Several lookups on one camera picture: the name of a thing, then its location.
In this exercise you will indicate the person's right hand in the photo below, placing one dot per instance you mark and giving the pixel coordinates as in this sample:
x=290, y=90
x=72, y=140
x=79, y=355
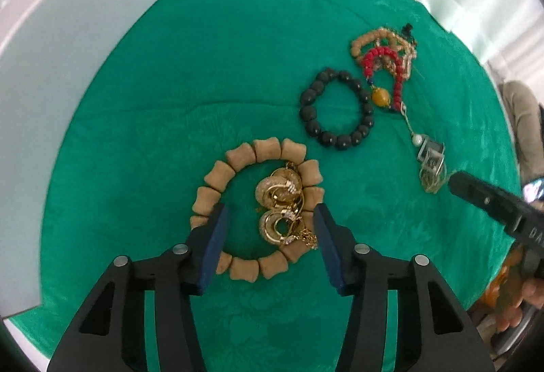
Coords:
x=531, y=297

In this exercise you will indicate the green tablecloth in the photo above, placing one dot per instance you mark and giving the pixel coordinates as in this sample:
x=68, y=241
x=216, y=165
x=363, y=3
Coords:
x=212, y=57

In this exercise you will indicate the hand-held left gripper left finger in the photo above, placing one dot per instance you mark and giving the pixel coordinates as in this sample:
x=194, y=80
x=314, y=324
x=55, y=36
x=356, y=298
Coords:
x=214, y=244

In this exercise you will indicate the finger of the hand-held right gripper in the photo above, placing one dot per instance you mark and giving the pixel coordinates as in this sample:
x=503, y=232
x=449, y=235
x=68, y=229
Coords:
x=480, y=195

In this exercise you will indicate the person's leg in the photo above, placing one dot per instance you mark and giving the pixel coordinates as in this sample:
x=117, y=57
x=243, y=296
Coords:
x=520, y=112

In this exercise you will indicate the white board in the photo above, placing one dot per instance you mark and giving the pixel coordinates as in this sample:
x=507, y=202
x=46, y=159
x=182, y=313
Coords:
x=63, y=78

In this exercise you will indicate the gold hoop earring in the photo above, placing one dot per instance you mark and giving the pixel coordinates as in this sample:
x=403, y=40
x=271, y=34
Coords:
x=270, y=189
x=267, y=227

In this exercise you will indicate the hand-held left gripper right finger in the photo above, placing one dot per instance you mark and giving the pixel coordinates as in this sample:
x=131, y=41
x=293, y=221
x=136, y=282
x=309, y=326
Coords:
x=329, y=248

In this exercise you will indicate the silver square earrings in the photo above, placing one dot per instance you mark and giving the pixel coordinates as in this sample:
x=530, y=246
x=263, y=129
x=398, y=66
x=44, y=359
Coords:
x=431, y=151

